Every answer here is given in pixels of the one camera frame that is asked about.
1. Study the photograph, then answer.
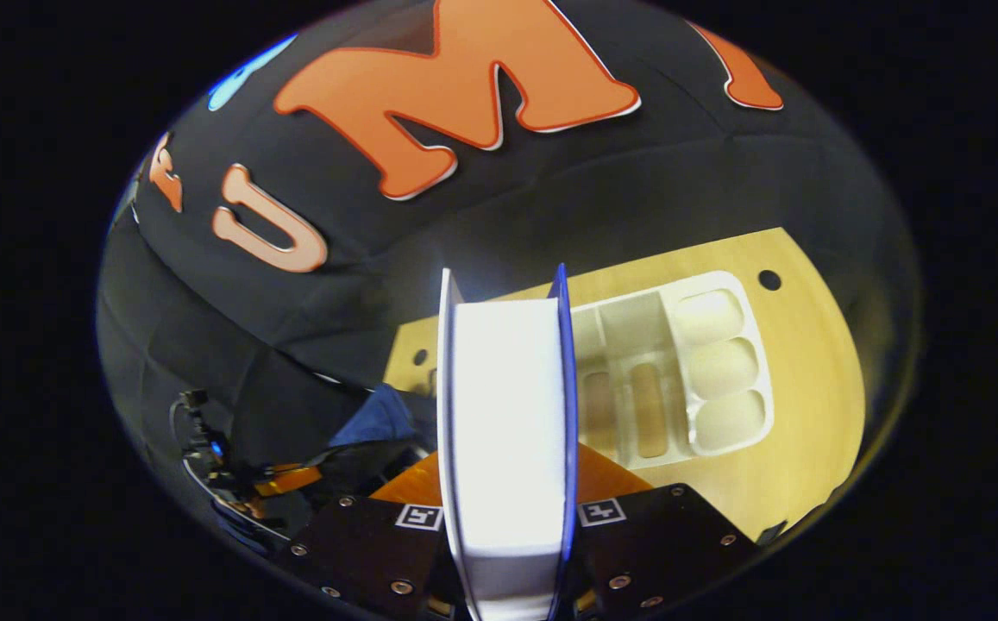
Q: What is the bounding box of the blue schoolbag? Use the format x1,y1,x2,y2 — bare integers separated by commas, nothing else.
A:
326,384,439,486

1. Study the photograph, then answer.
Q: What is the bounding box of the dark blue spine book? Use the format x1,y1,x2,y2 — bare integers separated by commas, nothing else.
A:
436,263,581,621

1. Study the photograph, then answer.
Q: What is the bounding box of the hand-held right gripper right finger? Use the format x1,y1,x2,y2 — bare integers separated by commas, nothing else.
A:
572,444,758,615

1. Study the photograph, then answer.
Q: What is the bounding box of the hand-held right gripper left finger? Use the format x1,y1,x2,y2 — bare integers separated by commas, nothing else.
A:
270,448,452,618

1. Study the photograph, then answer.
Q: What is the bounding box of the white bookshelf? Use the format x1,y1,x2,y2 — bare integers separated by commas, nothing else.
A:
569,270,775,471

